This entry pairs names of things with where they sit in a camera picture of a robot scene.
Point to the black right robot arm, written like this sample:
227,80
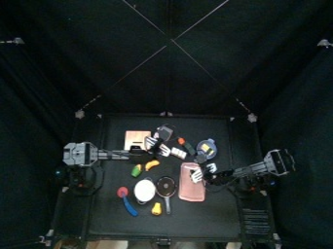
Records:
259,168

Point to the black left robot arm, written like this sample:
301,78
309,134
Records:
92,154

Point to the orange and black toy knife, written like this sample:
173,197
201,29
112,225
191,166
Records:
186,146

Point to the yellow toy banana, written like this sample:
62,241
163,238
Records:
151,165

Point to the pink cutting board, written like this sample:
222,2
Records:
190,188

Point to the green toy vegetable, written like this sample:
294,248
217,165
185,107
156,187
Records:
136,170

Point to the blue round toy plate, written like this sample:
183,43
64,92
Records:
207,145

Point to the black frying pan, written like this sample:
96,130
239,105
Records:
166,188

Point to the white round pot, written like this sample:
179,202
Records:
144,191

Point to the yellow toy pear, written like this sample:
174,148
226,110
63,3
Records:
156,208

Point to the pink and blue pizza cutter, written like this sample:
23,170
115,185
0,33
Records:
127,201

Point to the white printed table label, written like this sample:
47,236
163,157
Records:
254,221

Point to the silver frame corner bracket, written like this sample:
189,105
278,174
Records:
251,117
15,41
324,42
165,113
79,113

